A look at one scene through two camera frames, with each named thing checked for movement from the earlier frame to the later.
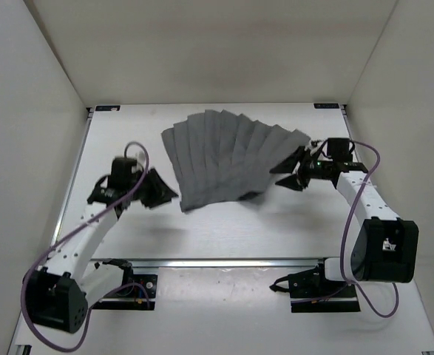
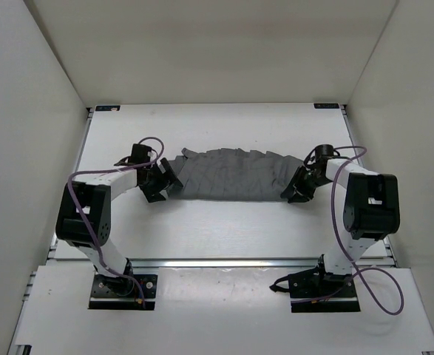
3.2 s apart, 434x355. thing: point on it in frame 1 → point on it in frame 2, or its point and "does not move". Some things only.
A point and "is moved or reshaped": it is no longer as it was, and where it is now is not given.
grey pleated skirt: (219, 156) is moved or reshaped
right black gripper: (293, 181) → (296, 179)
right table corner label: (326, 106) does not move
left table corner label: (107, 108) does not move
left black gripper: (160, 186) → (166, 179)
